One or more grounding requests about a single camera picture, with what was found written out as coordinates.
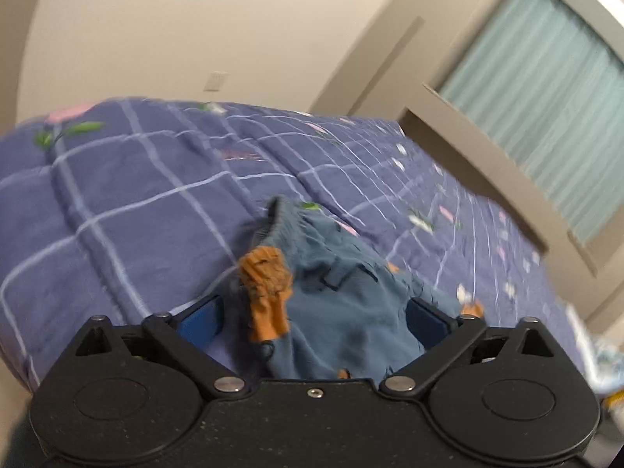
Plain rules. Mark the beige built-in wardrobe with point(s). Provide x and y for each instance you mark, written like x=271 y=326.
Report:
x=390 y=68

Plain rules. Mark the yellow packet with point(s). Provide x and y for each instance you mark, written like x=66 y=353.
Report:
x=615 y=400

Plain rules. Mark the light blue crumpled blanket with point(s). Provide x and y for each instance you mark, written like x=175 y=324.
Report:
x=602 y=356

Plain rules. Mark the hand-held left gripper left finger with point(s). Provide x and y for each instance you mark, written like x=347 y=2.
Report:
x=202 y=322

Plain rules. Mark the purple checked floral quilt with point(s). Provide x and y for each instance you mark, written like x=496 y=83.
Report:
x=146 y=195

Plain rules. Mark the blue pants with orange print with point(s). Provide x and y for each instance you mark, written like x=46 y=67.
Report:
x=336 y=312

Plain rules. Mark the teal curtain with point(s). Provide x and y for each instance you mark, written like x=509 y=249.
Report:
x=551 y=107

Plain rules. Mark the white wall socket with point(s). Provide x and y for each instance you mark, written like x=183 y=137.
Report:
x=215 y=81

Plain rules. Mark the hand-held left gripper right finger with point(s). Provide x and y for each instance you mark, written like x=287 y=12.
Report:
x=429 y=322

